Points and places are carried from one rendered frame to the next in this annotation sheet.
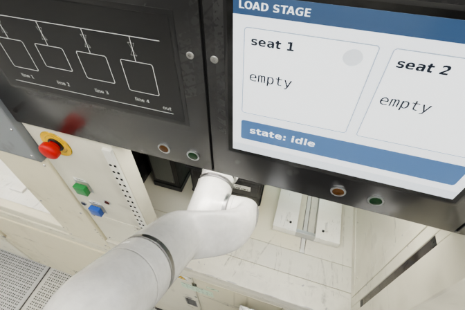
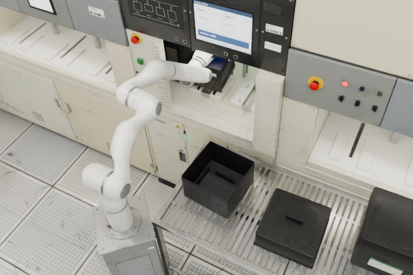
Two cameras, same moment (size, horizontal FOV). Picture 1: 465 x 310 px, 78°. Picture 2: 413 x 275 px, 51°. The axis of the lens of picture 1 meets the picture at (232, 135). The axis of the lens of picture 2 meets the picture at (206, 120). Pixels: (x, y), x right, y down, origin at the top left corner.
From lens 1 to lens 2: 170 cm
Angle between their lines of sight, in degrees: 9
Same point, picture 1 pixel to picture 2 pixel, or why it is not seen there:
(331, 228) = not seen: hidden behind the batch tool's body
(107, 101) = (161, 21)
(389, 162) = (233, 42)
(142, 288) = (168, 66)
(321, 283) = (247, 128)
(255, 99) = (200, 23)
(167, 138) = (177, 35)
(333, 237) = not seen: hidden behind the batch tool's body
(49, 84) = (144, 15)
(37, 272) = (77, 150)
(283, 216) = (236, 98)
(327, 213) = not seen: hidden behind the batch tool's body
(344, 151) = (222, 38)
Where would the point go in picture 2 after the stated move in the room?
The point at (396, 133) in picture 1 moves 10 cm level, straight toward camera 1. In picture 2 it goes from (231, 33) to (214, 43)
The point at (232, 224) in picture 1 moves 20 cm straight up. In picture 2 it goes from (197, 70) to (195, 37)
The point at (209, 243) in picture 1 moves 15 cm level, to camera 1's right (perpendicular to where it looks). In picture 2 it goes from (188, 74) to (217, 77)
